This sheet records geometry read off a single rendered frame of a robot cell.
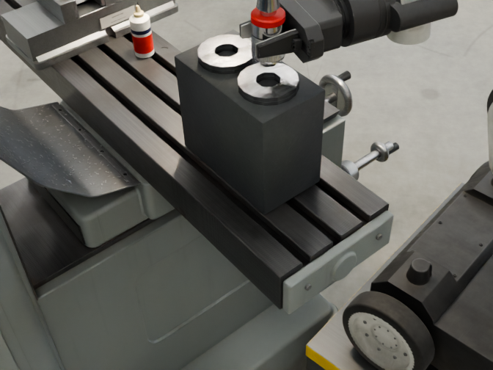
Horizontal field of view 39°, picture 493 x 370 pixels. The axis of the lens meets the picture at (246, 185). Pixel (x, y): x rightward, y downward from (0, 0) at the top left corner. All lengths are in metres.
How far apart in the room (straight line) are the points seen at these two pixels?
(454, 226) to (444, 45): 1.76
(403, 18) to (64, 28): 0.73
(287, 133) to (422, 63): 2.15
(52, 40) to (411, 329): 0.91
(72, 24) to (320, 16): 0.65
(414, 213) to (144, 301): 1.18
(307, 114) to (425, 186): 1.54
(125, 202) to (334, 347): 0.59
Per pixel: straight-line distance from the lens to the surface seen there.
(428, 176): 2.57
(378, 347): 1.54
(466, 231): 1.59
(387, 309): 1.41
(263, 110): 0.98
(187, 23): 3.37
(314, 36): 0.94
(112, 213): 1.30
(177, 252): 1.49
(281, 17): 0.95
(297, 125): 1.01
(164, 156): 1.20
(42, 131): 1.40
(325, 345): 1.59
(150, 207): 1.31
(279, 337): 1.84
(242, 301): 1.77
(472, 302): 1.50
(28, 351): 1.33
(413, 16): 1.00
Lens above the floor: 1.74
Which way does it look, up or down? 44 degrees down
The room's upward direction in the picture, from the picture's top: 2 degrees counter-clockwise
